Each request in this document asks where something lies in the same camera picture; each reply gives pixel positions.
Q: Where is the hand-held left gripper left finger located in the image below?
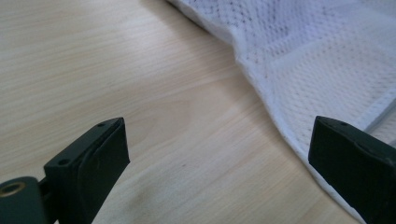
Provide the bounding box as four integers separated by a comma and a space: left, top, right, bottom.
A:
43, 117, 131, 224

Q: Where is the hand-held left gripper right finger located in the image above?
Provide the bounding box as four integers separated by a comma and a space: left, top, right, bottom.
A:
307, 115, 396, 224

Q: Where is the white mesh laundry bag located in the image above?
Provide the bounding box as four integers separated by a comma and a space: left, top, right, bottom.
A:
167, 0, 396, 224

